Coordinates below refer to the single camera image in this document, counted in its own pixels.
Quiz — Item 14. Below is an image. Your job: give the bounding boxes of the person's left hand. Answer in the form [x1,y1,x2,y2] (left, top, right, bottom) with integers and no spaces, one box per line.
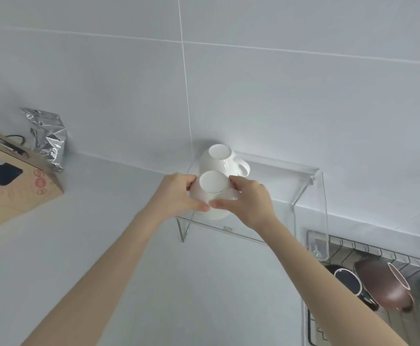
[142,172,210,226]

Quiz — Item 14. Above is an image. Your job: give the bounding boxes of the person's left forearm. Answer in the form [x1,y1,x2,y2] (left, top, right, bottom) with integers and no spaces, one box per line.
[21,207,176,346]

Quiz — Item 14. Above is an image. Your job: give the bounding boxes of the silver foil bag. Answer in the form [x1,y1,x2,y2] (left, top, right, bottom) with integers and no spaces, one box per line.
[20,107,68,173]

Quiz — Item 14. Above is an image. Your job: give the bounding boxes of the white ceramic cup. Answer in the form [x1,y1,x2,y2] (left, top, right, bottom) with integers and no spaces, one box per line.
[189,171,241,220]
[198,143,251,179]

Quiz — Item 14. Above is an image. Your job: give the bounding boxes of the person's right forearm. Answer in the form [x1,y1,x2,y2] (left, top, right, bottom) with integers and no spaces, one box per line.
[257,216,409,346]

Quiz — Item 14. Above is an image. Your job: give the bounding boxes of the clear acrylic shelf riser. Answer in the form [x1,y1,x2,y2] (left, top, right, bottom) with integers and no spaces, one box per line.
[176,149,330,262]

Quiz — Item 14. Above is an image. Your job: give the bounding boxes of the dark mug with white rim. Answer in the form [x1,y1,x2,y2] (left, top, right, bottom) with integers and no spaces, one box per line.
[324,264,380,313]

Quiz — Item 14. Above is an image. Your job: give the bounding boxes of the person's right hand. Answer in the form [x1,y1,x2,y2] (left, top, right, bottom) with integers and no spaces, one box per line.
[209,176,281,233]

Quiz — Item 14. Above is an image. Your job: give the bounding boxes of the brown cardboard box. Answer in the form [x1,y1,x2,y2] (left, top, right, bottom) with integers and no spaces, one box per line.
[0,122,65,235]

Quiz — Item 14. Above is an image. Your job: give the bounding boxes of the brown ceramic bowl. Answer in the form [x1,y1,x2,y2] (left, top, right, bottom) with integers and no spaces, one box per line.
[353,257,416,315]

